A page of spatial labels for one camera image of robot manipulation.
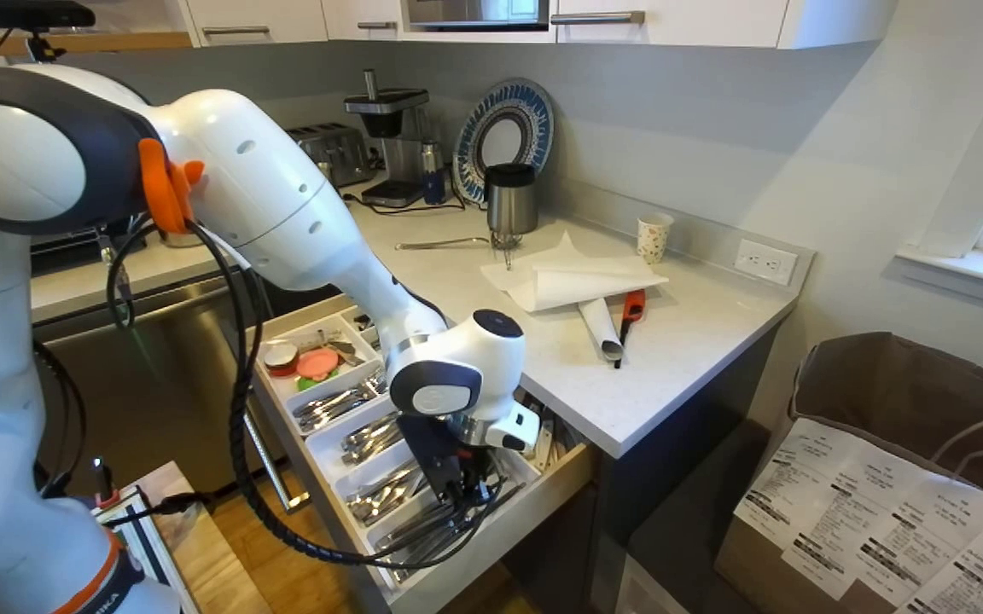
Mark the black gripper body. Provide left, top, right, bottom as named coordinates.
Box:
left=399, top=409, right=499, bottom=506

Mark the white kitchen drawer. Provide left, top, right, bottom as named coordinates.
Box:
left=242, top=297, right=601, bottom=614

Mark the open cutlery drawer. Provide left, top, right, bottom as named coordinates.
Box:
left=252, top=311, right=542, bottom=590

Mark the large steel spoon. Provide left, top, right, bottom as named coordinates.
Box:
left=350, top=457, right=435, bottom=530

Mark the steel fork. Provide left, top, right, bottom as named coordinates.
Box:
left=295, top=379, right=385, bottom=436

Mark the red round lid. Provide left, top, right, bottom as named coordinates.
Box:
left=295, top=346, right=344, bottom=384

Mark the dark base cabinet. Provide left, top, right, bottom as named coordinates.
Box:
left=506, top=324, right=793, bottom=614

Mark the rolled white paper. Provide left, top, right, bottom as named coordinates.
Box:
left=575, top=292, right=630, bottom=364

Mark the white round lid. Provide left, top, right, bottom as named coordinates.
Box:
left=259, top=337, right=304, bottom=372

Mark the white cloth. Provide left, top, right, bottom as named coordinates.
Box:
left=478, top=231, right=672, bottom=319

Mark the orange stick lighter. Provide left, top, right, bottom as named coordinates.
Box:
left=610, top=288, right=654, bottom=372

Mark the steel coffee carafe black lid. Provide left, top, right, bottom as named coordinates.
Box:
left=483, top=162, right=542, bottom=254

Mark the patterned paper cup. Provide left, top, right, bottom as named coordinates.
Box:
left=635, top=211, right=681, bottom=270

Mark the white striped box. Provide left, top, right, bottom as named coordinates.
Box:
left=92, top=457, right=204, bottom=614

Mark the stainless steel dishwasher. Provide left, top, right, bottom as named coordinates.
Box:
left=28, top=270, right=282, bottom=506

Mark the black toaster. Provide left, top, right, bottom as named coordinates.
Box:
left=284, top=121, right=391, bottom=193

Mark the black coffee maker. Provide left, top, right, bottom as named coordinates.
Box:
left=342, top=70, right=452, bottom=215

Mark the blue patterned decorative plate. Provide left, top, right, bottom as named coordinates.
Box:
left=452, top=75, right=565, bottom=211

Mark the printed white paper sheet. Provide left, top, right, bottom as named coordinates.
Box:
left=734, top=417, right=983, bottom=614

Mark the brown cardboard box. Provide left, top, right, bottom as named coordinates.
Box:
left=713, top=329, right=983, bottom=614

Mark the stainless steel microwave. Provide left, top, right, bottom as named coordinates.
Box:
left=399, top=0, right=556, bottom=35

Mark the narrow white cabinet door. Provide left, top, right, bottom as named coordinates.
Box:
left=321, top=0, right=406, bottom=44

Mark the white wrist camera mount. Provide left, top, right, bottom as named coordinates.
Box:
left=478, top=400, right=542, bottom=455

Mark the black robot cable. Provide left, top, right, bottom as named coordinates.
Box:
left=98, top=211, right=510, bottom=573

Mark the white wall outlet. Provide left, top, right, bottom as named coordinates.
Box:
left=734, top=234, right=801, bottom=291

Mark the black stereo camera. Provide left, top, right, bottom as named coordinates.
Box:
left=0, top=0, right=98, bottom=64

